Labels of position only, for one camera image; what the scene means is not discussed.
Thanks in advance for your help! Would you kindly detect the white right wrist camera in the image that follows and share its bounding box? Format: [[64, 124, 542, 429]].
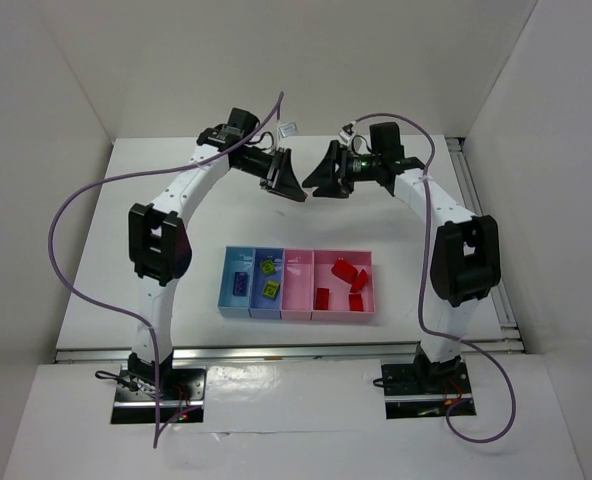
[[339, 121, 368, 154]]

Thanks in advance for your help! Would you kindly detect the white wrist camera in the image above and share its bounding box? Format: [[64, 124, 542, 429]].
[[275, 121, 298, 149], [339, 121, 368, 154]]

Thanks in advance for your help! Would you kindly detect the purple lego brick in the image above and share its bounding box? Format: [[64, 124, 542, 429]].
[[232, 271, 249, 297]]

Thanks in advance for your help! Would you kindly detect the red arched lego cap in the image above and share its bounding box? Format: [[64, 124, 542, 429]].
[[350, 269, 369, 294]]

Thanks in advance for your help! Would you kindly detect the light blue container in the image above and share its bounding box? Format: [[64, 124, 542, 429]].
[[218, 246, 254, 318]]

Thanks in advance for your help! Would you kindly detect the wide pink container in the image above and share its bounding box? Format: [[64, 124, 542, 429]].
[[312, 249, 376, 323]]

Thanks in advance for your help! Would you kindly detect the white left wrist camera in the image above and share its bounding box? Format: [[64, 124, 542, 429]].
[[275, 121, 298, 149]]

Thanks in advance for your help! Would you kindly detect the aluminium front rail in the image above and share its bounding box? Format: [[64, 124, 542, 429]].
[[53, 339, 527, 365]]

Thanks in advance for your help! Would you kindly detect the red curved lego brick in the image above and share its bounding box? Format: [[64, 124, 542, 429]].
[[348, 293, 364, 312]]

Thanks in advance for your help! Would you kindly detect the lime green lego brick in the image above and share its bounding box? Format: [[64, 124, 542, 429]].
[[261, 280, 280, 300]]

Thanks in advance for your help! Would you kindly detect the dark blue container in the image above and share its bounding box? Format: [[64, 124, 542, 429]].
[[249, 247, 284, 320]]

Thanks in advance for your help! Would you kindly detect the aluminium rail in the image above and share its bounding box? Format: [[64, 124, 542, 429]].
[[53, 339, 527, 365], [445, 135, 522, 346]]

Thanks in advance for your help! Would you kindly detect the narrow pink container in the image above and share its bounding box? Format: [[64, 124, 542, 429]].
[[280, 249, 314, 322]]

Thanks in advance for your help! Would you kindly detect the aluminium right rail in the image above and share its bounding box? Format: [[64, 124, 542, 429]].
[[445, 135, 522, 346]]

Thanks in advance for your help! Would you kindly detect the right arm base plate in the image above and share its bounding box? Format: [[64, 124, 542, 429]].
[[372, 362, 476, 420]]

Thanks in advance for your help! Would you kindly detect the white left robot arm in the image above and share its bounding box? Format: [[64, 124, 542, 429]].
[[128, 108, 307, 391]]

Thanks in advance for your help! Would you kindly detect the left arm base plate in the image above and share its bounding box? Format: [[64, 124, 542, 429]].
[[110, 363, 209, 426]]

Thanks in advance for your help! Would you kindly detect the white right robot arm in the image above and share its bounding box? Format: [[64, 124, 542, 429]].
[[302, 114, 501, 394]]

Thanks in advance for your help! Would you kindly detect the red rectangular lego brick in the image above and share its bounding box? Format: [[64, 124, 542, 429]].
[[314, 287, 330, 311]]

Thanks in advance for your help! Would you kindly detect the red rounded lego brick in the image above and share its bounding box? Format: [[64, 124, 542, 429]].
[[331, 258, 358, 284]]

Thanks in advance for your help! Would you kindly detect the green square lego brick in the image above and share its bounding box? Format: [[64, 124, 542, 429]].
[[259, 258, 277, 276]]

